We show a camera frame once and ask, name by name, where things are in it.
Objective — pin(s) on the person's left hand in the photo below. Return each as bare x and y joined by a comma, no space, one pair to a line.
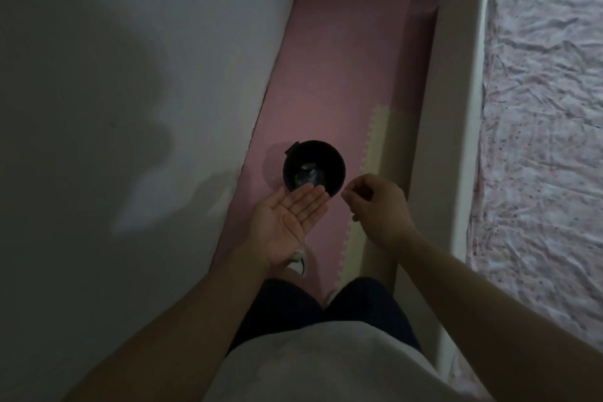
282,227

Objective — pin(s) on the person's right hand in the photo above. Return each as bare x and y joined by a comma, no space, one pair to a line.
381,213

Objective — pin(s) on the clear plastic bag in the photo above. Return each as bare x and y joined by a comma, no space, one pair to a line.
308,173

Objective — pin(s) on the person's left forearm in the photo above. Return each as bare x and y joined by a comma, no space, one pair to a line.
174,335

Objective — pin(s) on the person's right forearm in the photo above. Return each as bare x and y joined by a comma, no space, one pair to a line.
494,321

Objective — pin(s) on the white sneaker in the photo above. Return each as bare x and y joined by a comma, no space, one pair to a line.
297,261

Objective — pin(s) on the dark waste bin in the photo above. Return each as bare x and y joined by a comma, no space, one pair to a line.
313,156

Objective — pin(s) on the black shorts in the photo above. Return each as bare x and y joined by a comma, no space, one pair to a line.
282,307

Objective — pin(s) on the white shirt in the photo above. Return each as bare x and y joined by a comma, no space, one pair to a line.
320,364

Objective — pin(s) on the mattress with pink floral sheet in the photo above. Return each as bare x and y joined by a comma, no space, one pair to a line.
542,133

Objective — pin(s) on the pink foam floor mat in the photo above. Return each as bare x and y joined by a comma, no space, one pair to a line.
339,39

